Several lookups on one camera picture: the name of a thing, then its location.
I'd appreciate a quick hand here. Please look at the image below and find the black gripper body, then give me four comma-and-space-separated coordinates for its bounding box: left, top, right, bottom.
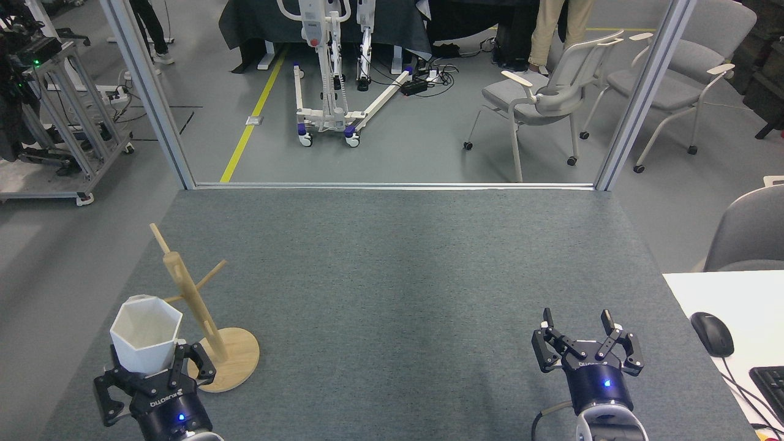
132, 371, 212, 441
560, 343, 635, 417

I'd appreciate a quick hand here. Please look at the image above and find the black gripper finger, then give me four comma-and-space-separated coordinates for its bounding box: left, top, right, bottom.
597, 309, 645, 376
167, 342, 217, 393
531, 308, 582, 373
93, 346, 145, 428

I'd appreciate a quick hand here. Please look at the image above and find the wooden cup rack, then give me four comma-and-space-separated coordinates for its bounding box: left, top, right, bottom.
149, 223, 260, 393

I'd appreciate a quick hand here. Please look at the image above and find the white hexagonal cup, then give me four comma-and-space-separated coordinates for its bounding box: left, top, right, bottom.
110, 295, 184, 376

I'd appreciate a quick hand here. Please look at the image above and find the black computer mouse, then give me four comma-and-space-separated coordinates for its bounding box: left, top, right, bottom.
690, 312, 735, 358

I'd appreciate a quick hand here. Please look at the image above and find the white desk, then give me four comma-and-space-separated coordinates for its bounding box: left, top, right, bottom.
663, 270, 784, 441

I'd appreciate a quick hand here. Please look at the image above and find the black keyboard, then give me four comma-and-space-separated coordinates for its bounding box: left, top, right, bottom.
749, 366, 784, 424

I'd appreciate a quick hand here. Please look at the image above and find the grey chair with rounded back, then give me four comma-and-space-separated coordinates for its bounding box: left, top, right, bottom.
703, 184, 784, 272

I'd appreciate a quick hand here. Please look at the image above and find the grey chair with mesh back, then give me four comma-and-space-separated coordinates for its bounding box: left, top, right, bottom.
464, 29, 625, 183

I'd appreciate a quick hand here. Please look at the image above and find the grey chair with padded back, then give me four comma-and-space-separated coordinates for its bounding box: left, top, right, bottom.
579, 0, 758, 174

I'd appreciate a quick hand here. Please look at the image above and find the person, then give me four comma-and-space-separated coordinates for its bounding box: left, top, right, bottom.
129, 0, 175, 65

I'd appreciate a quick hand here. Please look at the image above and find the dark cloth covered table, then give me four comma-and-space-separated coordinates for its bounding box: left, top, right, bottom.
219, 0, 432, 73

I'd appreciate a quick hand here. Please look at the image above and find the white wheeled stand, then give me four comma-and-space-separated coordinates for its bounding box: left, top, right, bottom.
276, 0, 417, 148

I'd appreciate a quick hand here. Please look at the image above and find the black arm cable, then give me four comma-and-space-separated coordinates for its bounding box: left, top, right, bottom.
530, 401, 576, 441

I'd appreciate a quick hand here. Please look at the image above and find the black mouse cable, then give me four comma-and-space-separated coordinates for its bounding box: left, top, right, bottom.
720, 355, 784, 432

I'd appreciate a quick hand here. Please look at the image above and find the silver table edge rail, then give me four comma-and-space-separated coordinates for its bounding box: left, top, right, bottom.
193, 181, 598, 190

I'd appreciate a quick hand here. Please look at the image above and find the silver post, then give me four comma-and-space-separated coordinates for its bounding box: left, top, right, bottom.
594, 0, 699, 192
100, 0, 197, 190

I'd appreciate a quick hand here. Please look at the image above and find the aluminium frame cart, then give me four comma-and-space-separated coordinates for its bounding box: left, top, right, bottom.
0, 37, 135, 206

